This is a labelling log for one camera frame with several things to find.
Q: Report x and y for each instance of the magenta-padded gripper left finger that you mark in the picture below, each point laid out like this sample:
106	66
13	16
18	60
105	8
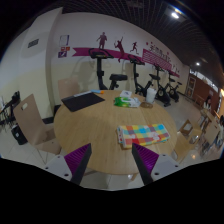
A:
75	163

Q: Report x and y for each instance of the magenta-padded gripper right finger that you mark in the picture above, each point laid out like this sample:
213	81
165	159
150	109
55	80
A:
146	161

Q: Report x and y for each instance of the colourful checkered towel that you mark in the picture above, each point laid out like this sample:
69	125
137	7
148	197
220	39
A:
143	135

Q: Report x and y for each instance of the light wooden chair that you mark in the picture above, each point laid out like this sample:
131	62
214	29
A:
183	145
30	123

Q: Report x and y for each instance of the light wooden stool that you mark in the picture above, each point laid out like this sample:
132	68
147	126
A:
186	128

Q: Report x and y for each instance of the brown round coaster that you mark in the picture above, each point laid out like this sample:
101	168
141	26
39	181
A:
146	105

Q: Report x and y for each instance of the green wet wipes pack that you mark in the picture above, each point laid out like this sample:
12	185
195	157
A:
126	102

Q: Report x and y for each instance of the white plastic cup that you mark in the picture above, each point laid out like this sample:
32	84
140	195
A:
151	95

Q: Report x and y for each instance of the white marker pen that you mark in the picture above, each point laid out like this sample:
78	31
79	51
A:
82	93

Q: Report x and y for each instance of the white tissue pack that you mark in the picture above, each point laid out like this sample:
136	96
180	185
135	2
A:
126	93

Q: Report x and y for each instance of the black exercise bike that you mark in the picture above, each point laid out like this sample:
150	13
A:
162	91
174	91
137	87
99	71

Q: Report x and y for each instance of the blue and orange marker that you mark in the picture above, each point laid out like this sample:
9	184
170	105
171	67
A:
97	91

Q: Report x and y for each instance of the person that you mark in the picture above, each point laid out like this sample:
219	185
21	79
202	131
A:
208	102

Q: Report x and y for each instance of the black chair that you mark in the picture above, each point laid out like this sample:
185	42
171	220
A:
9	108

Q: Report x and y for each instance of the round ceiling light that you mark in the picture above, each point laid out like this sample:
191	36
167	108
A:
197	63
175	15

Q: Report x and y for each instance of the red and purple wall poster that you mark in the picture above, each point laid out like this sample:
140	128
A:
63	52

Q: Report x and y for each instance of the white wall poster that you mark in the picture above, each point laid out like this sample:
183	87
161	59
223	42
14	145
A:
64	40

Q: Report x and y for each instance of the grey wall sign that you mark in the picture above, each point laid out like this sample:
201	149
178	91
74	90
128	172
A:
33	43

